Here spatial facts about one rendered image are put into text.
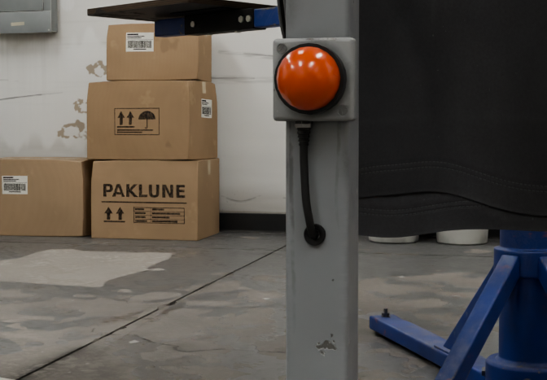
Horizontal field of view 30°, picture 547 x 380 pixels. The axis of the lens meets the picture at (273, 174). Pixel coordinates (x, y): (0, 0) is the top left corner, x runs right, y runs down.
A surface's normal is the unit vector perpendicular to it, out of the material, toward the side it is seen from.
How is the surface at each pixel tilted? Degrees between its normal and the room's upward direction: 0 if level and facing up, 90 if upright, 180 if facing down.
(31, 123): 90
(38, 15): 90
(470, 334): 43
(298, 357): 90
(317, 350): 89
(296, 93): 119
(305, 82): 100
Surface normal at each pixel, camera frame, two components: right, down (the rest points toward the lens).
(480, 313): -0.47, -0.71
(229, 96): -0.25, 0.05
